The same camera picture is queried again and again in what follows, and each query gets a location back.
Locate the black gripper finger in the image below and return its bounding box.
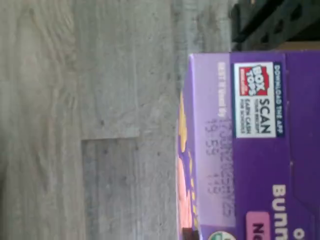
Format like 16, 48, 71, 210
181, 226, 200, 240

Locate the purple Annie's bunny grahams box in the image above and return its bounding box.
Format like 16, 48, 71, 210
175, 50, 320, 240

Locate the black metal shelf frame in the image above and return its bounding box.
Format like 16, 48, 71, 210
230, 0, 320, 50

